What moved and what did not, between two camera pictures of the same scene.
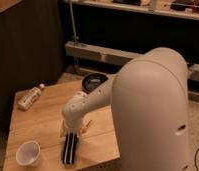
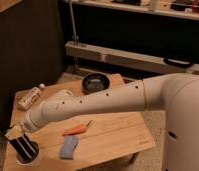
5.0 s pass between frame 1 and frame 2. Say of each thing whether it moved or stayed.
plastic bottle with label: stayed
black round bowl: stayed
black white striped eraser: moved
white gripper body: moved
